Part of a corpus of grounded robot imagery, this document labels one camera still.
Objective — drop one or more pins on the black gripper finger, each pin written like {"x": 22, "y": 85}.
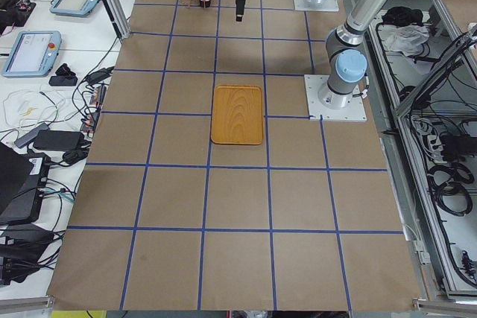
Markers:
{"x": 240, "y": 6}

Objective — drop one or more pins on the wooden tray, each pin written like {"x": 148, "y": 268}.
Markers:
{"x": 237, "y": 115}

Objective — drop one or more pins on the teach pendant far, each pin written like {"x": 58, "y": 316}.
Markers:
{"x": 76, "y": 8}

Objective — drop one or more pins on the teach pendant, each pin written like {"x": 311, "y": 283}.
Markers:
{"x": 76, "y": 8}
{"x": 33, "y": 54}

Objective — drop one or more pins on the teach pendant near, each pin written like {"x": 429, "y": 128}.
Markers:
{"x": 33, "y": 54}

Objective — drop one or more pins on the black power adapter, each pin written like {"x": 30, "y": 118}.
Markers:
{"x": 57, "y": 140}

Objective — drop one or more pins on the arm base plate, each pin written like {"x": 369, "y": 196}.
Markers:
{"x": 325, "y": 105}
{"x": 317, "y": 5}

